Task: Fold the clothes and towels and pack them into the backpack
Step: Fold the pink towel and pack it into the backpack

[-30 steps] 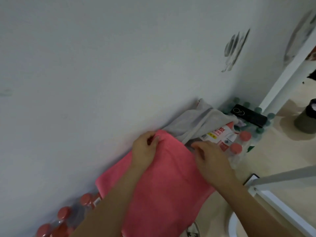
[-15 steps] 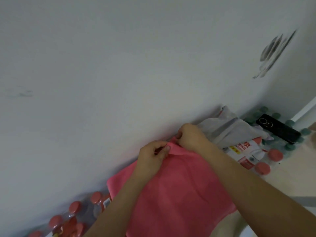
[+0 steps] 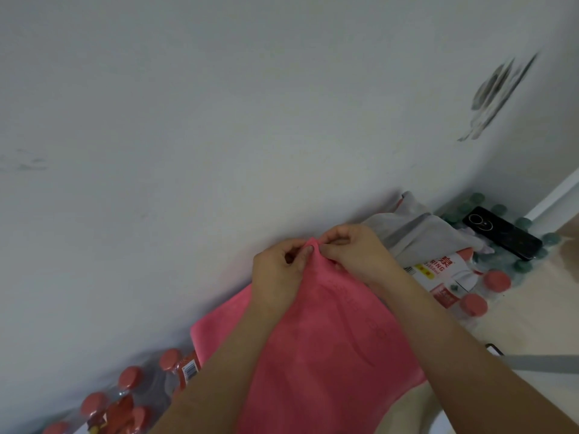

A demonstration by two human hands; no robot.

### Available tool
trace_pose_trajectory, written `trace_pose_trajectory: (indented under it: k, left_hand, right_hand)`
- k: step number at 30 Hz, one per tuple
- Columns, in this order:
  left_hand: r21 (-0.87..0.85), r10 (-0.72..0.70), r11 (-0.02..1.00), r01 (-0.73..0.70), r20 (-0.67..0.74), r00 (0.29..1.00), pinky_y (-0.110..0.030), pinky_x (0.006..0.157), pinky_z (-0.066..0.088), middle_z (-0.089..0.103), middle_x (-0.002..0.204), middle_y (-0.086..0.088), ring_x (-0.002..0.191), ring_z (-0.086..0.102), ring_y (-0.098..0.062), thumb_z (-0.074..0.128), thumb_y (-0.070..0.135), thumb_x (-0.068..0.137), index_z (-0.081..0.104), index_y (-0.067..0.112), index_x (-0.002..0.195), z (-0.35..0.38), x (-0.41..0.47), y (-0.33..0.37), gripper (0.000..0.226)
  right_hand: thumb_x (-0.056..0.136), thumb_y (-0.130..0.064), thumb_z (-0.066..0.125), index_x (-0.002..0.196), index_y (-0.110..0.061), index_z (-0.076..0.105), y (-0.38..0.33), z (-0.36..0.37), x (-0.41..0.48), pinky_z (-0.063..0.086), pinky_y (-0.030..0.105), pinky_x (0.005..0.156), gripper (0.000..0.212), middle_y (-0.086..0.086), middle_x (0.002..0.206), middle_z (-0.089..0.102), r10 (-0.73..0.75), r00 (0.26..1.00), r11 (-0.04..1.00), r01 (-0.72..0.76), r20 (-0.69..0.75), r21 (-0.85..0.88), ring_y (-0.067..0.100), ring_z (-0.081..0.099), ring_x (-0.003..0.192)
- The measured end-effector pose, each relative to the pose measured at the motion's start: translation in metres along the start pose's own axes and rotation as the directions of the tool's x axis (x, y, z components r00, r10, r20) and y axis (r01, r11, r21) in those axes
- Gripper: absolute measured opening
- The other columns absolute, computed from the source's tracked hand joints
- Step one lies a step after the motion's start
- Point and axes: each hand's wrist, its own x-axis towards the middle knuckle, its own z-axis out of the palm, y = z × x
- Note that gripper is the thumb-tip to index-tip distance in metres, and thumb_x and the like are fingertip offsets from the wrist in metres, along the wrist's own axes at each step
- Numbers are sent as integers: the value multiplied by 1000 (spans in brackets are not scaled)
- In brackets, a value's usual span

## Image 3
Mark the black phone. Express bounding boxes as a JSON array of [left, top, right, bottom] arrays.
[[461, 205, 545, 263]]

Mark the pink towel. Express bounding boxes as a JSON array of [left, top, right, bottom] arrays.
[[189, 236, 429, 434]]

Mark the person's left hand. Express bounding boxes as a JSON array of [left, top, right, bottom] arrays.
[[250, 238, 316, 318]]

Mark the person's left forearm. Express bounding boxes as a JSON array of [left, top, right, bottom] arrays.
[[148, 306, 291, 434]]

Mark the person's right forearm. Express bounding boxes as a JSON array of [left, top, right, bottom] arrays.
[[374, 269, 579, 434]]

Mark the stack of water bottle packs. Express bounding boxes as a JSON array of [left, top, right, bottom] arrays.
[[39, 190, 563, 434]]

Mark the person's right hand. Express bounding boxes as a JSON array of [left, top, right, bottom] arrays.
[[316, 223, 404, 295]]

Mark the white gym machine frame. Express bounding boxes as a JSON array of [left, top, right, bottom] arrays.
[[428, 166, 579, 434]]

